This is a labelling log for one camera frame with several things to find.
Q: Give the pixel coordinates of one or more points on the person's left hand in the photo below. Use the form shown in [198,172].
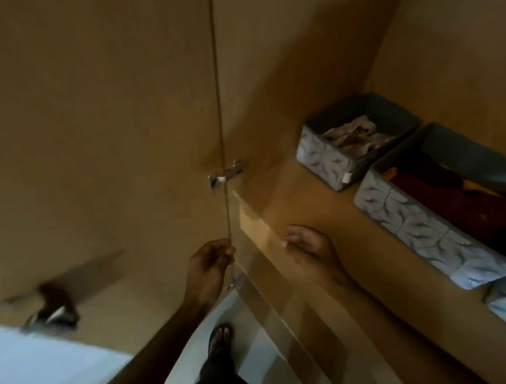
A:
[205,273]

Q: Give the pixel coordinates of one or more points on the person's right hand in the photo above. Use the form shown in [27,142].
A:
[318,252]

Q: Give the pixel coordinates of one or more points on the person's right fingers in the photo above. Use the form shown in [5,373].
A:
[294,239]

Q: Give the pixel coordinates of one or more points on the person's left fingers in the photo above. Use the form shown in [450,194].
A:
[224,252]

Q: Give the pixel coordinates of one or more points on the person's right forearm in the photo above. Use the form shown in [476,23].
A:
[393,332]

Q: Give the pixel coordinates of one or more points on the person's left forearm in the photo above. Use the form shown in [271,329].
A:
[157,361]

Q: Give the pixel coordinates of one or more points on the metal door hinge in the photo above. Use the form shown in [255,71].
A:
[227,173]
[234,283]

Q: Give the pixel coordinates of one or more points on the small grey patterned fabric box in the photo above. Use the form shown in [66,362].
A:
[327,159]

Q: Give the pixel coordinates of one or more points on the person's black sandal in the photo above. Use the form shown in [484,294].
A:
[219,340]

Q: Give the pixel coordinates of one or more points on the light crumpled cloths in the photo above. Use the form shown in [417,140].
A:
[356,138]

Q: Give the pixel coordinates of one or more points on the long grey patterned fabric box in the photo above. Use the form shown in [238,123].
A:
[424,232]

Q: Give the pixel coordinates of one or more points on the dark red folded clothing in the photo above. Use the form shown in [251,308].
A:
[452,198]

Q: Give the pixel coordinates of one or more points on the brown wardrobe door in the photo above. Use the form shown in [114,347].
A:
[93,137]

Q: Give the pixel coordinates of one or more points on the brown wooden wardrobe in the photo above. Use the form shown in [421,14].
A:
[303,61]

